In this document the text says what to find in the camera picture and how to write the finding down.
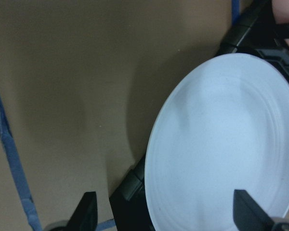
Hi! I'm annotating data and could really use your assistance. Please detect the light blue plate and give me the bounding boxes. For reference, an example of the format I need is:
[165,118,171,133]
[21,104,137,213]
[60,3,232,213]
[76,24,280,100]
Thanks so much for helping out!
[144,53,289,231]

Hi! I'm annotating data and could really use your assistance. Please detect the black dish rack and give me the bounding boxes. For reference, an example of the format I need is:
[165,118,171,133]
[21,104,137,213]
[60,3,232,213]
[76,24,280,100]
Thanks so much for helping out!
[110,0,289,231]

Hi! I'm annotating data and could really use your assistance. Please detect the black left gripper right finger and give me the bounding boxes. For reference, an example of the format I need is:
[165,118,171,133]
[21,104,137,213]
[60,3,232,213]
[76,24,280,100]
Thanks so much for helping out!
[233,190,276,231]

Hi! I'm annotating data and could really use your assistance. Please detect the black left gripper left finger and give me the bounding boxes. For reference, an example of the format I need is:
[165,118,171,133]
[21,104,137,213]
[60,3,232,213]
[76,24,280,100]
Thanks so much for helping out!
[66,192,97,231]

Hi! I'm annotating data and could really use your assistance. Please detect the pink plate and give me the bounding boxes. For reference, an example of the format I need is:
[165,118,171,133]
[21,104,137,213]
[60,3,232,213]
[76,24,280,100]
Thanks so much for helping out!
[272,0,289,47]

